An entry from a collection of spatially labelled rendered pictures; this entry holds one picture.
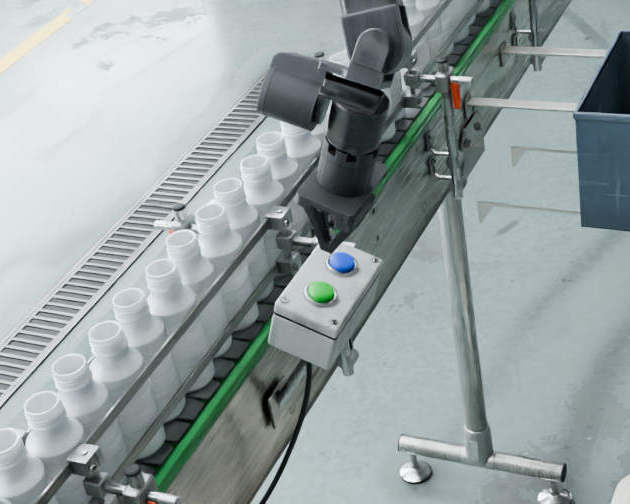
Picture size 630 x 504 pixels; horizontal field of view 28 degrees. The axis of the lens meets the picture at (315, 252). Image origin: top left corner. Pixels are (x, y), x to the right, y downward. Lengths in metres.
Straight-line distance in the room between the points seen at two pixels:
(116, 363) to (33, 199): 2.83
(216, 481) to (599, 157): 0.90
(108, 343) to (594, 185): 1.03
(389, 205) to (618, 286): 1.46
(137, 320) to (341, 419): 1.60
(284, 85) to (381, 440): 1.72
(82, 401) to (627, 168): 1.08
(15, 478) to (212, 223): 0.42
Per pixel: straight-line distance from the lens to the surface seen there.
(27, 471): 1.27
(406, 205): 1.95
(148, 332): 1.40
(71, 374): 1.31
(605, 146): 2.08
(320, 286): 1.42
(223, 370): 1.53
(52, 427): 1.29
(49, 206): 4.10
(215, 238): 1.51
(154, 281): 1.43
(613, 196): 2.13
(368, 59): 1.22
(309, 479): 2.82
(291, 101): 1.25
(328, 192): 1.29
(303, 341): 1.42
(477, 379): 2.52
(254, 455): 1.59
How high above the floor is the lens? 1.93
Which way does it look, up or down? 33 degrees down
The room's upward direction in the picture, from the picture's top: 11 degrees counter-clockwise
